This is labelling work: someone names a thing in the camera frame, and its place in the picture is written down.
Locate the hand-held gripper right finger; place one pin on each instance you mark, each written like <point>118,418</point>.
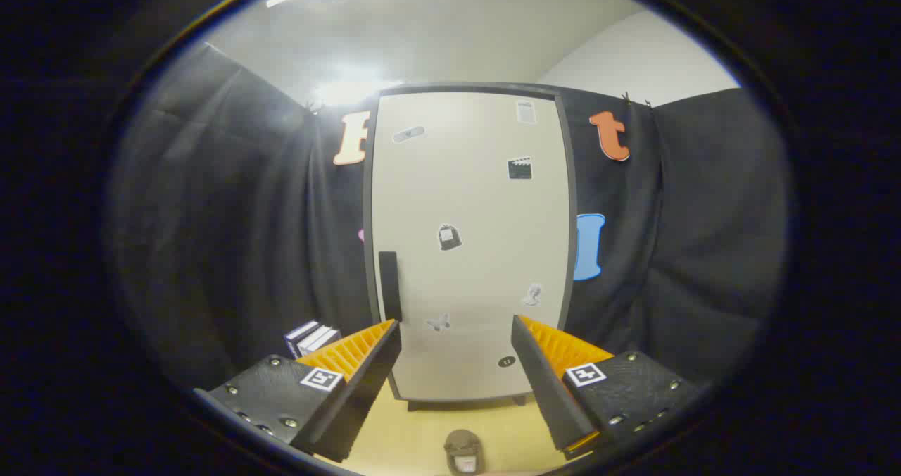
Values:
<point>549,391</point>

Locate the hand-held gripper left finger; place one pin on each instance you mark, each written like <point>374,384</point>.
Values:
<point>366,384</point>

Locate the brown fuzzy shoe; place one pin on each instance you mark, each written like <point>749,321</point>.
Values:
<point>462,448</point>

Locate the grey shoe cabinet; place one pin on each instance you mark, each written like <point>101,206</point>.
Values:
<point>367,251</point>

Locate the stack of white books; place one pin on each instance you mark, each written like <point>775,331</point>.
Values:
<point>313,339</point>

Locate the black backdrop cloth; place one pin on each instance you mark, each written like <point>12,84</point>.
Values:
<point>232,215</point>

